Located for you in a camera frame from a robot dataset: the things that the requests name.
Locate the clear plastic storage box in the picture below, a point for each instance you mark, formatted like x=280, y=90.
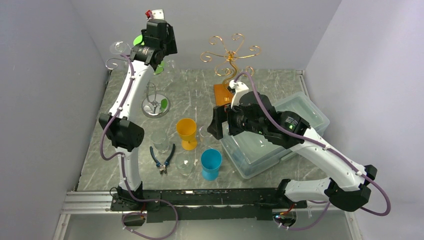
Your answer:
x=251, y=153

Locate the clear hanging wine glass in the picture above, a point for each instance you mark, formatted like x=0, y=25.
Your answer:
x=120, y=47

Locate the gold wire glass rack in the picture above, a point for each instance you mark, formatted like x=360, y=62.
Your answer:
x=228, y=69

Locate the chrome wire glass rack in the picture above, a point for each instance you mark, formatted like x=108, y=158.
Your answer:
x=149, y=96

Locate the orange frosted wine glass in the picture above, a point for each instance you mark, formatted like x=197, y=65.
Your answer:
x=187, y=129

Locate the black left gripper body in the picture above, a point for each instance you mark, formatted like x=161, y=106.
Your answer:
x=169, y=45

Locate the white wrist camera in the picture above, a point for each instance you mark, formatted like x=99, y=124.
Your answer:
x=240, y=89
x=155, y=14

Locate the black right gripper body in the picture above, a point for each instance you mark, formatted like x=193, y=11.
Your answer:
x=238, y=122

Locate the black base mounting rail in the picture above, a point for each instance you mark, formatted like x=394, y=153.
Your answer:
x=206, y=204

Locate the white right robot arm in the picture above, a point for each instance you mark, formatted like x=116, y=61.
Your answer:
x=342, y=187

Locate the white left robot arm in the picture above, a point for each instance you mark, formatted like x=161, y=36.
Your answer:
x=121, y=136

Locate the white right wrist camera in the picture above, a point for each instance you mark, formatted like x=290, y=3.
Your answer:
x=240, y=89

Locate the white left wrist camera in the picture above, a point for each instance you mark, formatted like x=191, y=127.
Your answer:
x=155, y=14

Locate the ribbed clear wine glass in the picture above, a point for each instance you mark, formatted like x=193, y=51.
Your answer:
x=160, y=141

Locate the blue wine glass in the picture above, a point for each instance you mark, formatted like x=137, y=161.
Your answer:
x=211, y=160

